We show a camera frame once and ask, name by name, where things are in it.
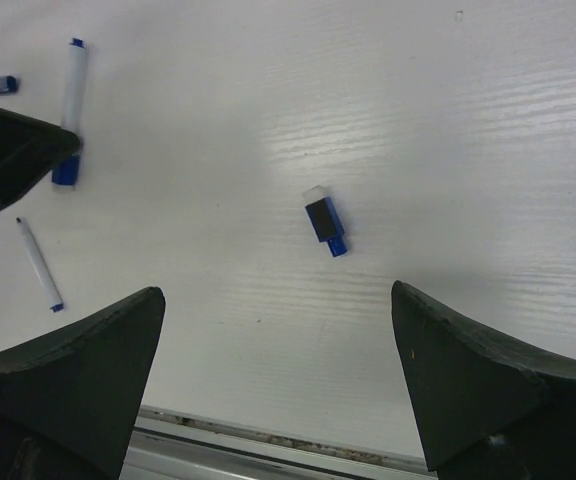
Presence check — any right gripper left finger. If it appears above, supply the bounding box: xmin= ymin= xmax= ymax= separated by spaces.
xmin=0 ymin=287 xmax=165 ymax=479

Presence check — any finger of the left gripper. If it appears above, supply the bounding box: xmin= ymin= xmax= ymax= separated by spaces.
xmin=0 ymin=108 xmax=82 ymax=212

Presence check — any white marker blue cap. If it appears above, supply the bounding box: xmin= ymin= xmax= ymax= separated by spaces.
xmin=51 ymin=37 xmax=88 ymax=190

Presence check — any aluminium front rail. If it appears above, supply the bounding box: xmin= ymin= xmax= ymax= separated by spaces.
xmin=120 ymin=406 xmax=436 ymax=479

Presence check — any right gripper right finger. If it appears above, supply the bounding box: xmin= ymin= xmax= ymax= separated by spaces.
xmin=391 ymin=281 xmax=576 ymax=479

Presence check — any blue square pen cap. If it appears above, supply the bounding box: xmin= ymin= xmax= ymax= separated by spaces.
xmin=304 ymin=186 xmax=349 ymax=258

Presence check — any uncapped white blue marker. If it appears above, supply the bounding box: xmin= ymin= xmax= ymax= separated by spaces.
xmin=16 ymin=217 xmax=64 ymax=313

